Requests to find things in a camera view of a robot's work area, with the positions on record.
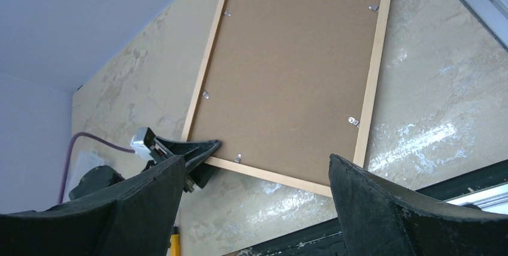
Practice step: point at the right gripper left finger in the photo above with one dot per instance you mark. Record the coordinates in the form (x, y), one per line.
(133, 217)

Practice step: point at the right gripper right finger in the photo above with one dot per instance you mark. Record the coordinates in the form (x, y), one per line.
(379, 217)

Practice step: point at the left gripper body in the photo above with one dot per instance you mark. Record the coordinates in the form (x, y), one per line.
(160, 149)

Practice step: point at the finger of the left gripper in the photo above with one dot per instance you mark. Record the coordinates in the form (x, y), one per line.
(196, 152)
(199, 177)

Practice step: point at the yellow handled screwdriver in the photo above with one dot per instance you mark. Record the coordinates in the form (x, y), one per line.
(175, 248)

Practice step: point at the wooden picture frame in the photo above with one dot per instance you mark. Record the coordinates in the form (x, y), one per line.
(285, 83)

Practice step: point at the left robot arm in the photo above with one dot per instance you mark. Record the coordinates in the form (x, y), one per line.
(102, 176)

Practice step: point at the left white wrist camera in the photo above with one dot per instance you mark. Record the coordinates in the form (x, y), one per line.
(138, 144)

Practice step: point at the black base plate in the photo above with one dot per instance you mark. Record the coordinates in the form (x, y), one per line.
(483, 189)

